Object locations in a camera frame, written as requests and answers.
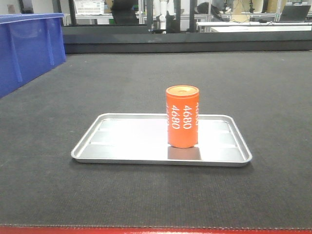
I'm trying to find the black conveyor frame rail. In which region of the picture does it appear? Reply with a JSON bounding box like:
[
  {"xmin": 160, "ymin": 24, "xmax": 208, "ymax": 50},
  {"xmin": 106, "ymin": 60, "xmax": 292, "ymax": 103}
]
[{"xmin": 62, "ymin": 25, "xmax": 312, "ymax": 54}]

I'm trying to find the silver tray on conveyor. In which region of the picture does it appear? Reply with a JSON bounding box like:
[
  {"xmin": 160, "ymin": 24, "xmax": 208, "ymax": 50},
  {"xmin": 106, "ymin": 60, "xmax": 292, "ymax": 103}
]
[{"xmin": 71, "ymin": 113, "xmax": 253, "ymax": 167}]

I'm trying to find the orange cylindrical capacitor 4680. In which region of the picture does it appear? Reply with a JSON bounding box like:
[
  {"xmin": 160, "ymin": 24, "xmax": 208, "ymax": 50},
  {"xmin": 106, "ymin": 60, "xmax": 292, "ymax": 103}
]
[{"xmin": 166, "ymin": 85, "xmax": 199, "ymax": 148}]

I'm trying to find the white basket on shelf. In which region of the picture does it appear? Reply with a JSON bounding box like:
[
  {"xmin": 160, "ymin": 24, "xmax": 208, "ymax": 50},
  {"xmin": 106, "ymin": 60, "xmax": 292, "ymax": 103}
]
[{"xmin": 74, "ymin": 0, "xmax": 105, "ymax": 15}]

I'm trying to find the white lab table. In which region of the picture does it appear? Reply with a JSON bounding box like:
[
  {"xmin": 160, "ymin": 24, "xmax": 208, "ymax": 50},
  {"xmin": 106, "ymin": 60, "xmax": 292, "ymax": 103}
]
[{"xmin": 196, "ymin": 21, "xmax": 312, "ymax": 33}]

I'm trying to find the black office chair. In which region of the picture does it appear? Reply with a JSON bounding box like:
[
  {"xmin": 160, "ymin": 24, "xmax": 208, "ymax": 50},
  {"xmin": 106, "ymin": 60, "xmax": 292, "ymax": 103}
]
[{"xmin": 111, "ymin": 0, "xmax": 139, "ymax": 25}]

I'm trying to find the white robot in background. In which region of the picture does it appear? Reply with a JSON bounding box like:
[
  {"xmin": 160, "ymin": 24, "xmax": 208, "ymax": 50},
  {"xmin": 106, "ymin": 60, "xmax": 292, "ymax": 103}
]
[{"xmin": 153, "ymin": 0, "xmax": 175, "ymax": 34}]

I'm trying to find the blue plastic crate on conveyor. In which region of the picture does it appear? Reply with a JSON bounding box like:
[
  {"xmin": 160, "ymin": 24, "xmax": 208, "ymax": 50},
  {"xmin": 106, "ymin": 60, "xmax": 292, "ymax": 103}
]
[{"xmin": 0, "ymin": 13, "xmax": 66, "ymax": 97}]

